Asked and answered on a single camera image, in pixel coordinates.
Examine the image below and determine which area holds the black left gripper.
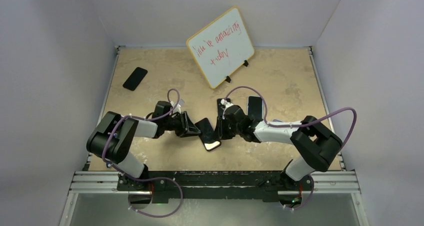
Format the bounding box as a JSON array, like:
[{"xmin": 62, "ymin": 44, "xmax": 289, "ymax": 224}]
[{"xmin": 163, "ymin": 112, "xmax": 200, "ymax": 138}]

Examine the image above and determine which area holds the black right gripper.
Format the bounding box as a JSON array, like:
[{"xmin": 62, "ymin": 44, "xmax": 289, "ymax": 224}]
[{"xmin": 212, "ymin": 116, "xmax": 241, "ymax": 141}]

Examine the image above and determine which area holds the black phone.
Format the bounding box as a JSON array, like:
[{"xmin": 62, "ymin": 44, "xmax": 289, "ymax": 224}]
[
  {"xmin": 122, "ymin": 67, "xmax": 148, "ymax": 91},
  {"xmin": 216, "ymin": 98, "xmax": 232, "ymax": 118}
]

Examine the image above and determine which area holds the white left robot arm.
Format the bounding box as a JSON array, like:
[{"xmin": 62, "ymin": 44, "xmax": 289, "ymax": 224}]
[{"xmin": 86, "ymin": 101, "xmax": 201, "ymax": 190}]

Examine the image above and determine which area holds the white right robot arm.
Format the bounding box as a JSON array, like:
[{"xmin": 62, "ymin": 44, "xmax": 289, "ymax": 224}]
[{"xmin": 215, "ymin": 103, "xmax": 343, "ymax": 189}]

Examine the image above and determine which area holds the whiteboard with red writing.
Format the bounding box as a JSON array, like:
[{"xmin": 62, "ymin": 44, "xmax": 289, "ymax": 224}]
[{"xmin": 186, "ymin": 6, "xmax": 255, "ymax": 89}]

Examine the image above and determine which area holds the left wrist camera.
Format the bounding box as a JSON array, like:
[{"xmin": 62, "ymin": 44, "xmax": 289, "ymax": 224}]
[{"xmin": 171, "ymin": 99, "xmax": 185, "ymax": 113}]

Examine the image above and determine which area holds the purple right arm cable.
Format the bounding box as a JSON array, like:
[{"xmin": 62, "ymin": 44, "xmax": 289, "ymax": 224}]
[{"xmin": 221, "ymin": 86, "xmax": 358, "ymax": 212}]

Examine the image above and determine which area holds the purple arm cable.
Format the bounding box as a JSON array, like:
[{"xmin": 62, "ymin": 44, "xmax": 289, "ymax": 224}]
[
  {"xmin": 101, "ymin": 88, "xmax": 184, "ymax": 218},
  {"xmin": 221, "ymin": 86, "xmax": 358, "ymax": 212}
]

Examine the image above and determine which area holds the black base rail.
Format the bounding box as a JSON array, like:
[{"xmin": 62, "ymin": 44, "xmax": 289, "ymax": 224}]
[{"xmin": 117, "ymin": 170, "xmax": 314, "ymax": 205}]

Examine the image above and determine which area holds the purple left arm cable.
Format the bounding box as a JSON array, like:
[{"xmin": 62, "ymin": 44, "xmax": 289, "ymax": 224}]
[{"xmin": 101, "ymin": 88, "xmax": 184, "ymax": 218}]

